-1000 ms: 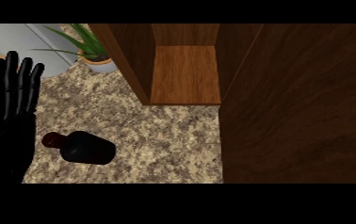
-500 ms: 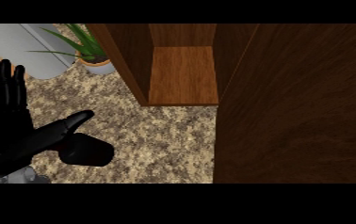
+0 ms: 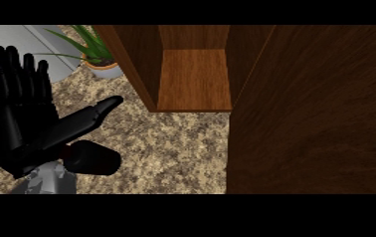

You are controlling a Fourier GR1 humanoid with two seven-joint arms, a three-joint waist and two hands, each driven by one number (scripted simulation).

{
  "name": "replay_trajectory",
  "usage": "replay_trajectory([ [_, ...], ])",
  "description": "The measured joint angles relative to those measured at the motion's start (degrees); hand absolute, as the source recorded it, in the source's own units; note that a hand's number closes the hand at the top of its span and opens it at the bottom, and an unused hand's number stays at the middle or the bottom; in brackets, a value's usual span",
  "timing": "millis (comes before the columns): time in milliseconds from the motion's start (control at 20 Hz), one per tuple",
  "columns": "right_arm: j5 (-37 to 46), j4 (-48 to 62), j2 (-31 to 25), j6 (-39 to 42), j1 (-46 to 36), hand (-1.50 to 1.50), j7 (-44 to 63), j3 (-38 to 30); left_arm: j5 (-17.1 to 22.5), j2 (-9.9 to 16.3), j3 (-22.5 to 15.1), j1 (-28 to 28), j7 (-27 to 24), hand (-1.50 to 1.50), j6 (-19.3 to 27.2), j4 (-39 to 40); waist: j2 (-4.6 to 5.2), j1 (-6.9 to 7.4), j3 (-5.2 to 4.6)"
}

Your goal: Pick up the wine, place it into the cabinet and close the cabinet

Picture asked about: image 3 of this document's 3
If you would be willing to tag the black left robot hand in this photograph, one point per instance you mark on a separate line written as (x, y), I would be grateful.
(30, 115)

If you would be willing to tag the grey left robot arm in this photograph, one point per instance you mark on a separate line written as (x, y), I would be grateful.
(47, 181)

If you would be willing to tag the dark wine bottle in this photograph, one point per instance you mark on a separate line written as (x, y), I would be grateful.
(94, 158)

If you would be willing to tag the open wooden cabinet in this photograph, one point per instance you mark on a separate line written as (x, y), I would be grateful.
(191, 78)

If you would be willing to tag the brown wooden cabinet door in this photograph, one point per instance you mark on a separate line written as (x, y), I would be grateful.
(303, 115)

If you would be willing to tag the pale grey appliance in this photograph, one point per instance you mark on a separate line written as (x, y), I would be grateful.
(35, 47)

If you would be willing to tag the green potted plant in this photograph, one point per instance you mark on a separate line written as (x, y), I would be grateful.
(98, 53)

